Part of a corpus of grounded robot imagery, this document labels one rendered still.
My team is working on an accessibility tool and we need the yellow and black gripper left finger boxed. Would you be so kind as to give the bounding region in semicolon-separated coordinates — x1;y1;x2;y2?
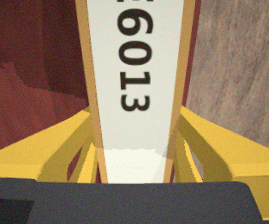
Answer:
0;106;98;183

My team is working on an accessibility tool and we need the dark red rectangular block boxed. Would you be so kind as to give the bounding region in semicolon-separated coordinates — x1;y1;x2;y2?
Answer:
0;0;202;150

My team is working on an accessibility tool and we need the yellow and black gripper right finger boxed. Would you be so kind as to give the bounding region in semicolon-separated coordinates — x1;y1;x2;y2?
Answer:
173;105;269;220

